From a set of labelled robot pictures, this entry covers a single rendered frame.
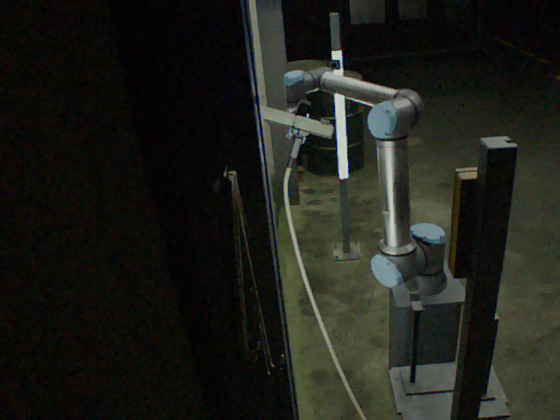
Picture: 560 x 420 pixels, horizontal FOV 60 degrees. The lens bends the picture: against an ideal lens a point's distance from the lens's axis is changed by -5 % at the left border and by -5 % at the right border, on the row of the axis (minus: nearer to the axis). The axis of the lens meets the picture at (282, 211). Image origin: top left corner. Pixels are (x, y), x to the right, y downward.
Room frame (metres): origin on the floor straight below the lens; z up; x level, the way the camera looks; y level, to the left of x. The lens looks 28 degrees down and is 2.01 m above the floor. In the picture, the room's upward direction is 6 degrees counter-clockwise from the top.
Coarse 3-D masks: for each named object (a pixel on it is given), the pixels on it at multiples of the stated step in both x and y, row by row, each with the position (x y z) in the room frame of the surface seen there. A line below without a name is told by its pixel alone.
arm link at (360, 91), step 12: (312, 72) 2.22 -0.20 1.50; (324, 72) 2.20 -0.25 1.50; (324, 84) 2.16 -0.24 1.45; (336, 84) 2.09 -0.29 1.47; (348, 84) 2.04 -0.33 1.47; (360, 84) 2.00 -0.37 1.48; (372, 84) 1.97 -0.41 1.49; (348, 96) 2.04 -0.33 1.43; (360, 96) 1.97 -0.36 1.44; (372, 96) 1.91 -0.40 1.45; (384, 96) 1.86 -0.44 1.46; (396, 96) 1.80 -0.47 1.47; (408, 96) 1.74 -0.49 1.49; (420, 108) 1.71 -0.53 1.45
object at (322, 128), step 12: (264, 108) 1.88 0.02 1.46; (276, 120) 1.86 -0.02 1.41; (288, 120) 1.86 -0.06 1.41; (300, 120) 1.86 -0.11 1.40; (312, 120) 1.88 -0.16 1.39; (324, 120) 1.87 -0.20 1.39; (300, 132) 1.86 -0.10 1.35; (312, 132) 1.86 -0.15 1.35; (324, 132) 1.85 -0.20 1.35; (300, 144) 1.87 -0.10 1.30
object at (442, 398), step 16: (400, 368) 1.14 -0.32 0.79; (416, 368) 1.13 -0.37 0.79; (400, 384) 1.07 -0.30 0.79; (496, 384) 1.02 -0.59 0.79; (400, 400) 1.01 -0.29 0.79; (416, 400) 1.00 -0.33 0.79; (432, 400) 0.99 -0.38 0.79; (448, 400) 0.99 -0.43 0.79; (496, 400) 0.96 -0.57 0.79; (416, 416) 0.95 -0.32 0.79; (432, 416) 0.94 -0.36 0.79; (448, 416) 0.93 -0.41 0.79; (480, 416) 0.91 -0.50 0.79; (496, 416) 0.91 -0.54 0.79
